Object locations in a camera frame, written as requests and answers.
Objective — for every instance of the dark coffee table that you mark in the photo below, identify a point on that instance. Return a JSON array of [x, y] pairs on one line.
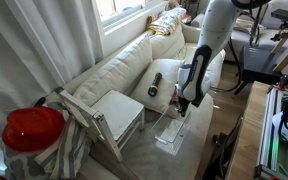
[[257, 64]]

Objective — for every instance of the red patterned fringed blanket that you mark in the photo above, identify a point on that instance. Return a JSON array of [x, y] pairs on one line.
[[176, 99]]

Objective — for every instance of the cream throw pillow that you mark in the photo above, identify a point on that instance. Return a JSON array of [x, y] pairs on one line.
[[169, 69]]

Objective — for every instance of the small white wooden chair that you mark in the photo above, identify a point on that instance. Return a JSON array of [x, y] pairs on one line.
[[112, 119]]

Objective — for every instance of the floral patterned cloth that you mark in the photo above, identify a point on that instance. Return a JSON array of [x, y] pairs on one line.
[[167, 22]]

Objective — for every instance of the clear acrylic box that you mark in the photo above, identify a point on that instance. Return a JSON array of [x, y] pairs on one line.
[[170, 130]]

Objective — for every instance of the white curtain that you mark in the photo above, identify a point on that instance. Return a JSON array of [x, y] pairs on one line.
[[43, 44]]

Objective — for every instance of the grey patterned cushion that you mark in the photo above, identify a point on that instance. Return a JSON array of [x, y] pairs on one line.
[[22, 166]]

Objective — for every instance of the white window frame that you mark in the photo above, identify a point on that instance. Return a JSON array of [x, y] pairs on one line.
[[120, 21]]

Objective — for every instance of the black camera on stand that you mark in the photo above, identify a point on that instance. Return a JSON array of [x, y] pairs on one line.
[[283, 16]]

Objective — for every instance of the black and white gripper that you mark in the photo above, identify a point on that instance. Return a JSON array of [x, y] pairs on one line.
[[182, 75]]

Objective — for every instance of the aluminium frame rack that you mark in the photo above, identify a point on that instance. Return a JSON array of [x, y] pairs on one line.
[[272, 159]]

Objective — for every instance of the wooden side table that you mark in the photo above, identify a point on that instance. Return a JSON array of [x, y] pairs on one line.
[[244, 157]]

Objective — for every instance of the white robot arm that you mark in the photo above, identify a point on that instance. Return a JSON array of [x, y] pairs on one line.
[[218, 24]]

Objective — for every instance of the grey striped cloth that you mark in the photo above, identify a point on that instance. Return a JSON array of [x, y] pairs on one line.
[[64, 158]]

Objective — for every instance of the black torch with yellow ring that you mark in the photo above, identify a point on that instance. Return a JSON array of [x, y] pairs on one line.
[[153, 89]]

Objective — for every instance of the cream sofa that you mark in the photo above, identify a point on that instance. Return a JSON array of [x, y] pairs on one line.
[[122, 71]]

